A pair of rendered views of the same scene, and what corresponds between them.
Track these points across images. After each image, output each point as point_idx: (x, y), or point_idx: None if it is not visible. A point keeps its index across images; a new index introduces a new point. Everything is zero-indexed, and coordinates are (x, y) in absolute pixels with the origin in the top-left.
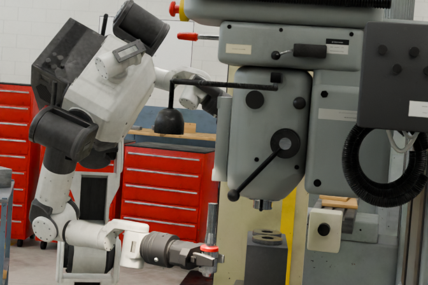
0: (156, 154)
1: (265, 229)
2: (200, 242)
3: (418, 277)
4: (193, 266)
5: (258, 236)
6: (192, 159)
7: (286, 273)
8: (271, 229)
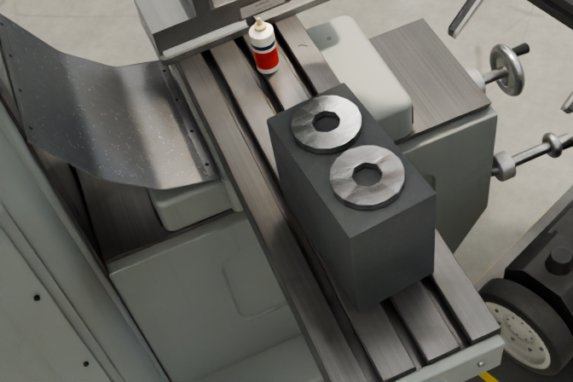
0: None
1: (380, 188)
2: None
3: None
4: None
5: (345, 113)
6: None
7: (274, 154)
8: (371, 199)
